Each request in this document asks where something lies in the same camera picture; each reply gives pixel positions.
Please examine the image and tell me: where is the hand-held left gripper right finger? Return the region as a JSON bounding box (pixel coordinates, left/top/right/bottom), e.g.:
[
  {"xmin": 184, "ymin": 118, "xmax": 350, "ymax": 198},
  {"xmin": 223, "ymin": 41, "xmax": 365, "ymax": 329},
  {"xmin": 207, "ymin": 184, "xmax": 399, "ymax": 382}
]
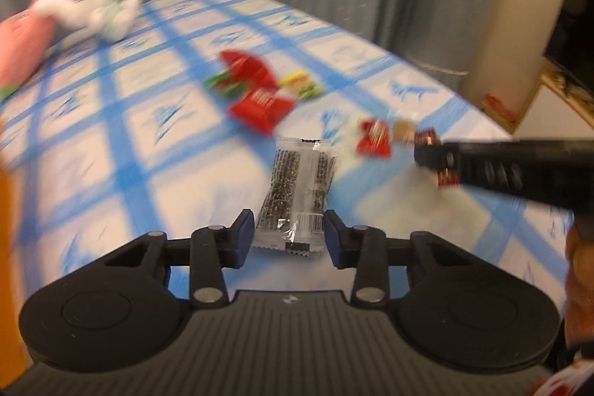
[{"xmin": 323, "ymin": 209, "xmax": 469, "ymax": 308}]

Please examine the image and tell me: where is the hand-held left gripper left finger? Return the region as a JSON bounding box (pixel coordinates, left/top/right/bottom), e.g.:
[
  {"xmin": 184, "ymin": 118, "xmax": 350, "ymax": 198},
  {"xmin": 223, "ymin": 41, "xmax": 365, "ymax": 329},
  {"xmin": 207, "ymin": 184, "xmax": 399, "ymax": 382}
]
[{"xmin": 104, "ymin": 208, "xmax": 256, "ymax": 308}]

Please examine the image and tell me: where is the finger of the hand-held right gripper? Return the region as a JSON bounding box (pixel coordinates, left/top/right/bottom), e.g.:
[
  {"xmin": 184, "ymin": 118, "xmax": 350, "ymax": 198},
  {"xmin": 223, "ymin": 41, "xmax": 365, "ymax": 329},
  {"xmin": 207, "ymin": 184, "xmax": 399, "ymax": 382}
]
[{"xmin": 413, "ymin": 142, "xmax": 461, "ymax": 173}]

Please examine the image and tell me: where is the dark red candy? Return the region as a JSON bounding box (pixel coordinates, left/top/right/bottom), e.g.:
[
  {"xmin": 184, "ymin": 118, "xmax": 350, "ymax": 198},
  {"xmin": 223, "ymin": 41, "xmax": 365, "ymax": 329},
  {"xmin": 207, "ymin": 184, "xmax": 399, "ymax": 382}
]
[{"xmin": 414, "ymin": 128, "xmax": 461, "ymax": 189}]

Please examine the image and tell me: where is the tan candy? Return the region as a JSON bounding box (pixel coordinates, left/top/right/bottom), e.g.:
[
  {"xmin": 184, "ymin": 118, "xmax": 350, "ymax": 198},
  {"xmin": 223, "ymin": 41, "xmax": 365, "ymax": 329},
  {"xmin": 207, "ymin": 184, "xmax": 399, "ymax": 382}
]
[{"xmin": 392, "ymin": 119, "xmax": 417, "ymax": 145}]

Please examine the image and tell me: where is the clear black sesame bar packet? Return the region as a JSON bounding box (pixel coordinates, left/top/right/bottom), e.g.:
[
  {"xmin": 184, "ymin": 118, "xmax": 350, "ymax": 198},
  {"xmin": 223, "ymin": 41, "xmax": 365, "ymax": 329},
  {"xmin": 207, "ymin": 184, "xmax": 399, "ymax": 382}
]
[{"xmin": 251, "ymin": 136, "xmax": 338, "ymax": 258}]

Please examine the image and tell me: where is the small red snack packet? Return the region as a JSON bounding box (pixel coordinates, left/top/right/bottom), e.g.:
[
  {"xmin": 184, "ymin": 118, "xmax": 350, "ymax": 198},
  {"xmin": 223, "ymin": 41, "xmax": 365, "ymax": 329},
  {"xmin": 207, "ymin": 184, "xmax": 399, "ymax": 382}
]
[{"xmin": 356, "ymin": 119, "xmax": 394, "ymax": 158}]

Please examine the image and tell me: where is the large red snack packet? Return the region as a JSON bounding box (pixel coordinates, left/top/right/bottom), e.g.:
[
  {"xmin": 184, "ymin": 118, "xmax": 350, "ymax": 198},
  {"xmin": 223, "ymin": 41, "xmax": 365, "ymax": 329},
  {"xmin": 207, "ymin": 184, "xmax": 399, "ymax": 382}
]
[
  {"xmin": 219, "ymin": 49, "xmax": 280, "ymax": 89},
  {"xmin": 227, "ymin": 84, "xmax": 298, "ymax": 138}
]

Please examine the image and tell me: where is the yellow green candy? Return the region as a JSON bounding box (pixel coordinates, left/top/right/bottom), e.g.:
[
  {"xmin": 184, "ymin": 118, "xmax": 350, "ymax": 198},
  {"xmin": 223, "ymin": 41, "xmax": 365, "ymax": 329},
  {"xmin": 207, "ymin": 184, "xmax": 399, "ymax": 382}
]
[{"xmin": 277, "ymin": 70, "xmax": 326, "ymax": 101}]

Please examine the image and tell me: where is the orange plastic tray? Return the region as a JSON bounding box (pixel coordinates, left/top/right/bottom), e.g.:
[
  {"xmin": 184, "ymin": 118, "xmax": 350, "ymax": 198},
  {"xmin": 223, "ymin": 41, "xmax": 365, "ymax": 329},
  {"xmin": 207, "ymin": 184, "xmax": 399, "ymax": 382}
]
[{"xmin": 0, "ymin": 166, "xmax": 29, "ymax": 380}]

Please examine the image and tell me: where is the person's right hand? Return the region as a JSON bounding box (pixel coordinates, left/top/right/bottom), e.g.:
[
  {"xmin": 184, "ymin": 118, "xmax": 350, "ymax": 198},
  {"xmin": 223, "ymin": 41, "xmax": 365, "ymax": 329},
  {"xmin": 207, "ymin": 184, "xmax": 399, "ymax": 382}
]
[{"xmin": 564, "ymin": 223, "xmax": 594, "ymax": 353}]

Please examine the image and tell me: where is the blue checkered tablecloth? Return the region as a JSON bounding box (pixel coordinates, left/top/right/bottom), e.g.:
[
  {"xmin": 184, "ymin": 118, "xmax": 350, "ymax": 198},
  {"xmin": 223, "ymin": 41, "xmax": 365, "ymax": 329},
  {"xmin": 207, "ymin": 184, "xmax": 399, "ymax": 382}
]
[{"xmin": 0, "ymin": 0, "xmax": 576, "ymax": 301}]

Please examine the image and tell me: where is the green red wrapped candy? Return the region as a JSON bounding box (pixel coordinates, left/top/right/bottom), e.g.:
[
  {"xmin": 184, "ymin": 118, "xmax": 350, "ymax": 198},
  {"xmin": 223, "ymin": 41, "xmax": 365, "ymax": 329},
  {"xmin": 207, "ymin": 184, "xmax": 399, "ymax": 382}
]
[{"xmin": 205, "ymin": 70, "xmax": 248, "ymax": 98}]

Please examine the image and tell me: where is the dark screen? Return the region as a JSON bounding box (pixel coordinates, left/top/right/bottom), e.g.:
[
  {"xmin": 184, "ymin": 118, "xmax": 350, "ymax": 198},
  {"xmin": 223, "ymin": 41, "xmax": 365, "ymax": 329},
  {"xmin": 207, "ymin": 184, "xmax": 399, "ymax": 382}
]
[{"xmin": 544, "ymin": 0, "xmax": 594, "ymax": 100}]

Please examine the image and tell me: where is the red white printed clothing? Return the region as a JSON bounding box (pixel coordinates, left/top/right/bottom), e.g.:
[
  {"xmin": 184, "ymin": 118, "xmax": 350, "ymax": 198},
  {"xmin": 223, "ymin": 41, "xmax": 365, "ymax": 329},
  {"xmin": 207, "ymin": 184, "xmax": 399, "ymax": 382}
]
[{"xmin": 533, "ymin": 356, "xmax": 594, "ymax": 396}]

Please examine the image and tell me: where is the white bunny plush toy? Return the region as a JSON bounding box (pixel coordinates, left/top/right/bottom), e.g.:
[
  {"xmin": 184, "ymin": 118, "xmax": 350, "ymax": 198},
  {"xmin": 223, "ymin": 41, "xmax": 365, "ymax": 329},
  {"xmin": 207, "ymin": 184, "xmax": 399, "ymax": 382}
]
[{"xmin": 32, "ymin": 0, "xmax": 146, "ymax": 44}]

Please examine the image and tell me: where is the pink green plush toy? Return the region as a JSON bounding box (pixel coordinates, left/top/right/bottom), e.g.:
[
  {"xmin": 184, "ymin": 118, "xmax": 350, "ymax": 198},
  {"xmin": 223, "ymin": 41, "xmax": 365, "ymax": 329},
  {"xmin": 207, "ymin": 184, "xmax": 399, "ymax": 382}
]
[{"xmin": 0, "ymin": 0, "xmax": 68, "ymax": 101}]

